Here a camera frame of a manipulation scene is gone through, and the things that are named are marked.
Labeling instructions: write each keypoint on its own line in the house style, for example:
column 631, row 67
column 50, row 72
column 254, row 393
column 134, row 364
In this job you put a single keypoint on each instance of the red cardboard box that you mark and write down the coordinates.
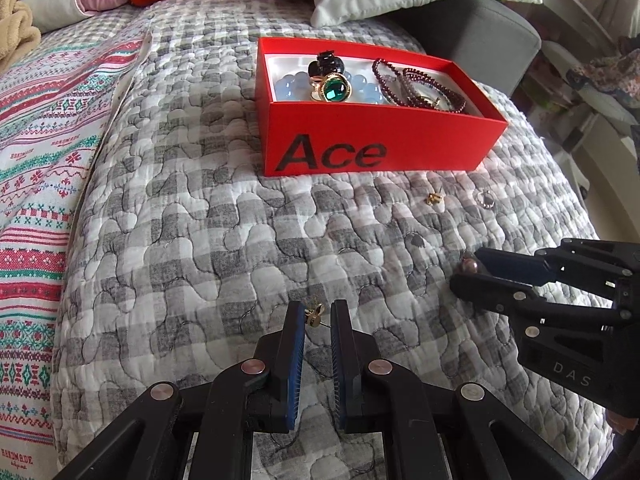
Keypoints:
column 350, row 145

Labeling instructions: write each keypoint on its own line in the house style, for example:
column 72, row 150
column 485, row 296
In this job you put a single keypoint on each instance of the gold stud earring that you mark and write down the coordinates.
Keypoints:
column 434, row 198

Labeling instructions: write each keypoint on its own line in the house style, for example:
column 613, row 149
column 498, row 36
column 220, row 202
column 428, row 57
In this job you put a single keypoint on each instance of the grey checked quilt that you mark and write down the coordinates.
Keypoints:
column 200, row 210

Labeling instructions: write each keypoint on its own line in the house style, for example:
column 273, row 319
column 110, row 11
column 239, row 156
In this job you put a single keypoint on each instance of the gold drop earring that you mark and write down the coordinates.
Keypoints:
column 314, row 316

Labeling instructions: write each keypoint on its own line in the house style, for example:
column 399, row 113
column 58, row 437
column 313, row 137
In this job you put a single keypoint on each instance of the pearl earring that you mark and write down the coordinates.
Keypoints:
column 471, row 263

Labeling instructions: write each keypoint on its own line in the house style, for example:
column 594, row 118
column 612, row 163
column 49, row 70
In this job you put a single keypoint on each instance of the white office chair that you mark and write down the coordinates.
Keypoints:
column 600, row 107

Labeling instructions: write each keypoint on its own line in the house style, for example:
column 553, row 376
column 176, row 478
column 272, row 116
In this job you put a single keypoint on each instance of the black hair claw clip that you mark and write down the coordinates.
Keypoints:
column 327, row 64

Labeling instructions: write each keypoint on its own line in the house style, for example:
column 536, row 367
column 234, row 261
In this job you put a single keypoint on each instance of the beige fleece blanket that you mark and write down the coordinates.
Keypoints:
column 15, row 30

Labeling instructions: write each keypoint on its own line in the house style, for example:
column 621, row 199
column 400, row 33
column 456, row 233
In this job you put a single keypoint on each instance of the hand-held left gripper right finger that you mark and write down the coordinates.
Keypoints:
column 341, row 360

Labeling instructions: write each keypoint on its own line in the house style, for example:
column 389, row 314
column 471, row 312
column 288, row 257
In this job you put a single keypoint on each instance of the striped patterned blanket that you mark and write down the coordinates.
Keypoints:
column 40, row 160

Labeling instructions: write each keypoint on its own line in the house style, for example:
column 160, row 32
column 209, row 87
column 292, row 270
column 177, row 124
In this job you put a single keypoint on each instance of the floral cloth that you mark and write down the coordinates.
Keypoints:
column 615, row 72

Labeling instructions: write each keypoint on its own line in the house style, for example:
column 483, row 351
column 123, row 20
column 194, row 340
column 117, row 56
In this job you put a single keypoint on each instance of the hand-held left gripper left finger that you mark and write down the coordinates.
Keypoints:
column 295, row 360

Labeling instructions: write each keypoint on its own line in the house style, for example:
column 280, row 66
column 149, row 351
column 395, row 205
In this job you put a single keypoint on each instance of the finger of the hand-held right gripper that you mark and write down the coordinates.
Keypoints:
column 515, row 265
column 495, row 295

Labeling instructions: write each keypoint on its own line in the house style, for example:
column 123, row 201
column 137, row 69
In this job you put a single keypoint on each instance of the person's right hand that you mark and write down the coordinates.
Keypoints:
column 625, row 421

